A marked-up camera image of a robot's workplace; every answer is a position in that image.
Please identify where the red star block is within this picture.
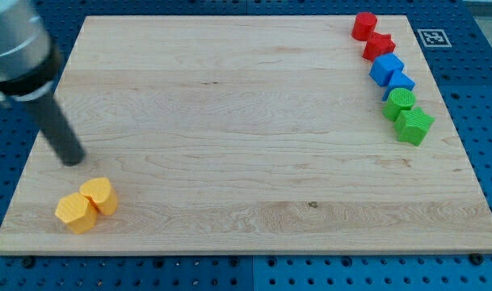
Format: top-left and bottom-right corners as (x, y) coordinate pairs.
(362, 32), (396, 61)

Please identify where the blue triangle block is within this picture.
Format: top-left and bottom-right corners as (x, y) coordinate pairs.
(381, 70), (415, 102)

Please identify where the green cylinder block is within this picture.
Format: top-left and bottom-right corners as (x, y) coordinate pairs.
(382, 88), (416, 121)

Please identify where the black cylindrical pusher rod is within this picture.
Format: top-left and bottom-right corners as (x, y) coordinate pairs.
(23, 91), (85, 167)

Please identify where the green star block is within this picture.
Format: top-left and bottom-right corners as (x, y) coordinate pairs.
(394, 108), (435, 146)

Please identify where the wooden board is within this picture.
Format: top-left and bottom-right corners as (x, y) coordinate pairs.
(0, 15), (492, 256)

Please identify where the red cylinder block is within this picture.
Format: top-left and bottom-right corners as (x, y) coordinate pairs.
(351, 12), (378, 41)

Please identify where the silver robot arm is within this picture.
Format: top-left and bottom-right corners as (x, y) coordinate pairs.
(0, 0), (85, 166)

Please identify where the blue cube block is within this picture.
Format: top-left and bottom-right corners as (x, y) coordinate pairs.
(369, 53), (405, 86)

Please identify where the yellow heart block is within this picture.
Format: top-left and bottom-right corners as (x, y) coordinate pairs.
(79, 177), (119, 216)

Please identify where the yellow hexagon block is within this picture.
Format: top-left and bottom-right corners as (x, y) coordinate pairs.
(54, 192), (98, 234)

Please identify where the white fiducial marker tag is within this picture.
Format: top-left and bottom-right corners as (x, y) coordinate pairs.
(417, 28), (452, 48)

